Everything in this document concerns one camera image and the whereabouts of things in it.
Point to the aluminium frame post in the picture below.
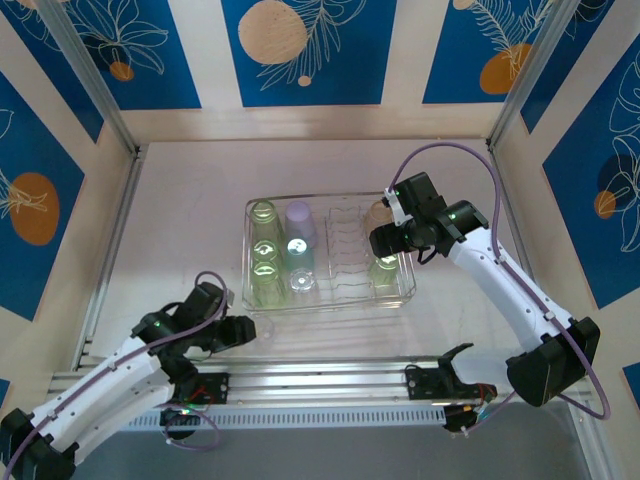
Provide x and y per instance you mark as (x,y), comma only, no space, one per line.
(527,75)
(87,70)

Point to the small green transparent cup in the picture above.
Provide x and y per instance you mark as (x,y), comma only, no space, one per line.
(385,275)

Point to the aluminium side floor rail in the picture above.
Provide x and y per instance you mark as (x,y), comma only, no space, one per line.
(506,175)
(111,250)

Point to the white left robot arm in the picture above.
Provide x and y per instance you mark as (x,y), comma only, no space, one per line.
(100,385)

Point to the tall green glass tumbler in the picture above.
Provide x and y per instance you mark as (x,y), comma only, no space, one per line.
(265,222)
(270,290)
(265,250)

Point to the small clear frosted cup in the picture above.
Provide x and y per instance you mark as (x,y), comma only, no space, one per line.
(265,334)

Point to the amber transparent cup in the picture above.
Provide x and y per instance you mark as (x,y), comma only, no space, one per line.
(377,217)

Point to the wide aluminium base rail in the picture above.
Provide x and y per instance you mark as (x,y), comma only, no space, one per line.
(320,385)

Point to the teal transparent cup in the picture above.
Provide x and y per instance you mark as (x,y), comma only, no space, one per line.
(300,257)

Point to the blue floral wall panel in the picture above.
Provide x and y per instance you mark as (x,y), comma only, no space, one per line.
(55,75)
(25,275)
(634,380)
(450,60)
(3,392)
(575,65)
(575,200)
(350,75)
(165,75)

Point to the clear plastic cup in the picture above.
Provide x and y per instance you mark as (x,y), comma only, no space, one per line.
(303,281)

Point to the lilac plastic cup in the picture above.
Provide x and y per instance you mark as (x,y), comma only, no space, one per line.
(301,220)

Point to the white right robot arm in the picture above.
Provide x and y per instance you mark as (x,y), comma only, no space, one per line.
(500,285)

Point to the small black controller board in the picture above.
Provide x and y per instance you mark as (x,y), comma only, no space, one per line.
(177,415)
(457,422)

